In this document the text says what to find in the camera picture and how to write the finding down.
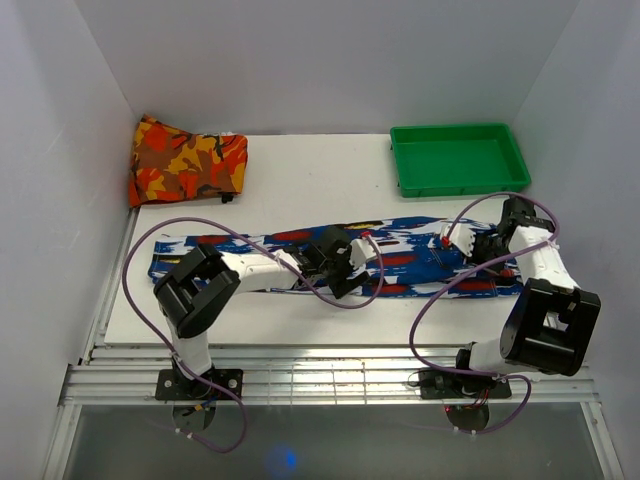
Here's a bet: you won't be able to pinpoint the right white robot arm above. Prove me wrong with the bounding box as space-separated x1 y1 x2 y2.
442 196 601 397

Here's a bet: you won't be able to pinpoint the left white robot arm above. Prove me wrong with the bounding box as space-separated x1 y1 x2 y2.
154 227 379 400

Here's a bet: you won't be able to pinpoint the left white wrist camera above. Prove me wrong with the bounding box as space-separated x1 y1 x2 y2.
349 232 379 269

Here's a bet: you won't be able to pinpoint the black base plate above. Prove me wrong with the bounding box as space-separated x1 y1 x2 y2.
154 368 244 402
418 369 512 400

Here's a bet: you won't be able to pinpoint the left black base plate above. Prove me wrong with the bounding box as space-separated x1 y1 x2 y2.
154 368 244 402

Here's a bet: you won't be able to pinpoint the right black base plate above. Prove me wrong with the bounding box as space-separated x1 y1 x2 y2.
418 369 512 400

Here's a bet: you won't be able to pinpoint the aluminium rail frame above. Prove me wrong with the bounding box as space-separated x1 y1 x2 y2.
43 295 629 479

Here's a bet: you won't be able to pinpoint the orange camouflage folded trousers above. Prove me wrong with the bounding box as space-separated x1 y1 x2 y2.
128 114 248 208

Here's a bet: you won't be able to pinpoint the green plastic tray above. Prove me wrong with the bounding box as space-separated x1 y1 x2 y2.
390 123 531 198

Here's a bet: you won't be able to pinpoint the blue white patterned trousers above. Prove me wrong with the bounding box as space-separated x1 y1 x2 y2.
147 216 522 298

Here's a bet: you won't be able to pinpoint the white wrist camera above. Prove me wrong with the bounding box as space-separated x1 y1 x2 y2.
440 224 476 258
349 232 379 269

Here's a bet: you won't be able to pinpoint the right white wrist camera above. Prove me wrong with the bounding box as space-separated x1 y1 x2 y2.
440 224 476 258

